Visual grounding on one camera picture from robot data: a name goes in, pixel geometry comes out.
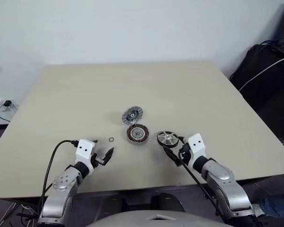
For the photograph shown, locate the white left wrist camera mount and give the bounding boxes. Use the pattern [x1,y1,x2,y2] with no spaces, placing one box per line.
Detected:
[75,139,97,170]

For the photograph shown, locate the large black bag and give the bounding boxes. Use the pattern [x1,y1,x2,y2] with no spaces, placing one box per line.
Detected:
[229,44,284,140]

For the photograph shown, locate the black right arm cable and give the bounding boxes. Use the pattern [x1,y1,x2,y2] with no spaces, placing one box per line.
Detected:
[178,151,222,217]

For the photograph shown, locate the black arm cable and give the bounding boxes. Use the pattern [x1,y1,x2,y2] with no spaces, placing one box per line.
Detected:
[178,151,222,217]
[39,140,79,213]

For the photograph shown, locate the blue jeans leg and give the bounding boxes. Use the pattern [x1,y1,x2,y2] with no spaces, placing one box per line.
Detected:
[259,196,284,218]

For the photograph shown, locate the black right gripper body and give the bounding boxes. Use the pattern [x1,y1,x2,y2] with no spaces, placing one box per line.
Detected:
[179,143,192,164]

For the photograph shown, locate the grey robot torso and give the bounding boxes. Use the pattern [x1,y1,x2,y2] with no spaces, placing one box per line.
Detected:
[85,209,234,227]

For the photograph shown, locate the copper wound motor stator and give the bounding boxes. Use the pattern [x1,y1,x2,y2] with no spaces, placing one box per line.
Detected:
[126,124,150,144]

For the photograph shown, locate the silver motor cover disc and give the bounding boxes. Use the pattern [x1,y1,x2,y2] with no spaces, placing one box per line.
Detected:
[121,106,145,125]

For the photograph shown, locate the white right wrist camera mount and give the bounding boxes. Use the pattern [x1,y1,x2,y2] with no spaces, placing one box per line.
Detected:
[188,133,206,166]

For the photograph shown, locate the black rimmed spoked motor rotor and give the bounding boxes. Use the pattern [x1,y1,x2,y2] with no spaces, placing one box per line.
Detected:
[156,130,180,149]

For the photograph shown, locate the white cable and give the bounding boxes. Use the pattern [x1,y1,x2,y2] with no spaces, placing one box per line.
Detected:
[238,55,284,92]

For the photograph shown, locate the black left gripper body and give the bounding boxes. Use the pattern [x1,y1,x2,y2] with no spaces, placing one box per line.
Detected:
[92,151,105,169]

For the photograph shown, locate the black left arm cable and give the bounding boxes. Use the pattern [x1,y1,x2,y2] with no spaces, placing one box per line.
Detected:
[39,140,79,213]

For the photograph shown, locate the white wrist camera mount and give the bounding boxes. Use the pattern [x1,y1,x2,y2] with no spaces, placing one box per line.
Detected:
[188,133,206,166]
[75,139,97,170]

